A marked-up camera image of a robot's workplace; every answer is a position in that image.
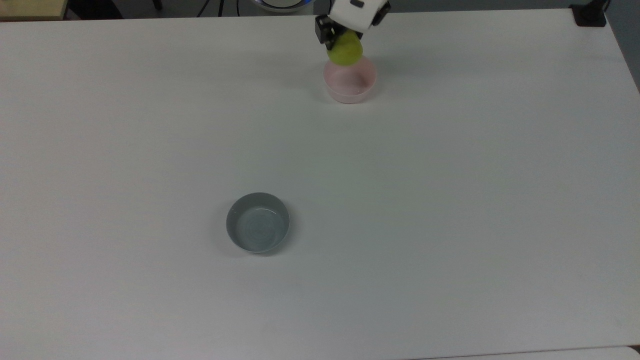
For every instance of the grey bowl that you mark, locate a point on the grey bowl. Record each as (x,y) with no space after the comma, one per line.
(257,225)

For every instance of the pink bowl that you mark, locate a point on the pink bowl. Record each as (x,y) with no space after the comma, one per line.
(350,87)

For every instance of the light wooden board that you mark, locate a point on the light wooden board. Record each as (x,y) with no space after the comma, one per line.
(30,7)

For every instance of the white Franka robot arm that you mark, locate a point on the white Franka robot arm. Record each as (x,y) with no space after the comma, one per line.
(357,15)

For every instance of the green pear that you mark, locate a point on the green pear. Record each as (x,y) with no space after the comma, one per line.
(346,50)

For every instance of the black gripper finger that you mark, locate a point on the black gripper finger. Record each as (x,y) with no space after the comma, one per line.
(381,14)
(324,30)

